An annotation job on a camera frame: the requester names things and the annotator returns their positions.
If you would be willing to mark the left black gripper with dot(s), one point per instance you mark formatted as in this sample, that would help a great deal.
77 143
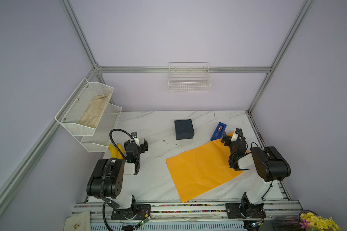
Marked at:
136 147

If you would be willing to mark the dark blue gift box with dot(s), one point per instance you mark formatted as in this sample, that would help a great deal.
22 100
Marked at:
184 129

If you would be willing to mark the white wire shelf basket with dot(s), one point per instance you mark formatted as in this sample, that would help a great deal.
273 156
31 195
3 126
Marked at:
72 111
100 141

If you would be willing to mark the white wire basket on wall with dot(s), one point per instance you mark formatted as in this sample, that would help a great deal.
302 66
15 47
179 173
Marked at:
189 77

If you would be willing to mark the yellow banana right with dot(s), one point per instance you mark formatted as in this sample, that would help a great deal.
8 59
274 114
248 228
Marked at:
120 151

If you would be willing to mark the yellow banana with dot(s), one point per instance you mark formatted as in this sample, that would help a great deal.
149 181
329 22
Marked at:
113 153
120 151

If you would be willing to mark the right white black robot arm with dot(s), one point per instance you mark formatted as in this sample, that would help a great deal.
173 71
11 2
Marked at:
269 164

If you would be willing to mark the blue tape dispenser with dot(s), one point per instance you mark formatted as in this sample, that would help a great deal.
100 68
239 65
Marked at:
219 131

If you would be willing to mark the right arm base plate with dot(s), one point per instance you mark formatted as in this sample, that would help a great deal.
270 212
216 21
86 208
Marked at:
237 210

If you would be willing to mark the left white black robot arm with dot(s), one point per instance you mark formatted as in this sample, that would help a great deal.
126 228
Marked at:
107 177

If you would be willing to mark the beige cloth in basket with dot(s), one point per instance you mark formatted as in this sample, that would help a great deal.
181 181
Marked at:
94 111

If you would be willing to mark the yellow flower bouquet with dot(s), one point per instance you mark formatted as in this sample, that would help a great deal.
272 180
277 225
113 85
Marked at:
311 222

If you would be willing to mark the upper white wire shelf basket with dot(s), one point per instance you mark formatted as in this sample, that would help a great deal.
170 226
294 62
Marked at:
72 111

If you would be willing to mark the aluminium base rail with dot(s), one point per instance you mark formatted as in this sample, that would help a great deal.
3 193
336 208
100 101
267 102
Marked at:
197 216

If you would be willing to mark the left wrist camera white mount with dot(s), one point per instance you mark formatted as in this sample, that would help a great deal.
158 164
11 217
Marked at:
135 138

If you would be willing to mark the lower white wire shelf basket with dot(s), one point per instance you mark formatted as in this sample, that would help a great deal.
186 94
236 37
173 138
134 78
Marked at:
100 141

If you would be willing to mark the yellow banana left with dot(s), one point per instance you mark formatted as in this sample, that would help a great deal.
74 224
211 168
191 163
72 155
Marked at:
113 153

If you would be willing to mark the beige cloth bag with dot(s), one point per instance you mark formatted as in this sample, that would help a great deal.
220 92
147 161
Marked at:
78 222

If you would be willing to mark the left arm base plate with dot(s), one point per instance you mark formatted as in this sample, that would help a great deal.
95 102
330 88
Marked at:
134 213

